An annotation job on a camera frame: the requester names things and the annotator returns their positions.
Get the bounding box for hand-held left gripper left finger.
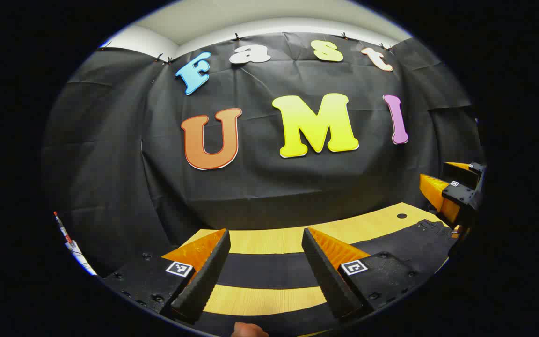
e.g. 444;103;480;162
102;228;231;324

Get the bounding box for black jeans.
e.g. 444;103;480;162
190;218;459;337

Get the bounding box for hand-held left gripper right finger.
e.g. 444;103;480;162
301;227;431;320

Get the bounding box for white desk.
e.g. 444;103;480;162
53;211;98;277

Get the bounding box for black backdrop cloth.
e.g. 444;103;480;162
43;32;485;277

